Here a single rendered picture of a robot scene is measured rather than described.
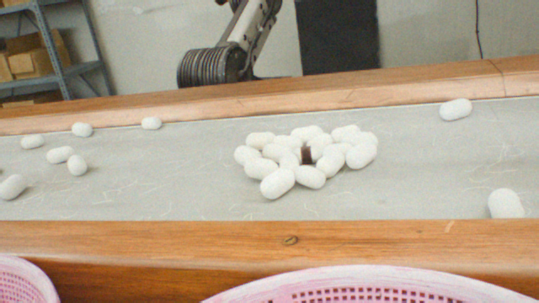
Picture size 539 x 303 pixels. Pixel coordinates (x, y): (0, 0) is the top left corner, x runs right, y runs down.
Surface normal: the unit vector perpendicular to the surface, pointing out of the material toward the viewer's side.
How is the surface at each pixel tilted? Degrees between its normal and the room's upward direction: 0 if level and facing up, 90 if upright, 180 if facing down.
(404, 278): 75
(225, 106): 45
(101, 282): 90
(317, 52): 86
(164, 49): 91
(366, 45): 86
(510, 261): 0
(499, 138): 0
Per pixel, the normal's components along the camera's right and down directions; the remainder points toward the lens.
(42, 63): 0.91, 0.02
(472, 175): -0.16, -0.91
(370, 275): -0.25, 0.17
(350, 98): -0.29, -0.34
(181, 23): -0.28, 0.42
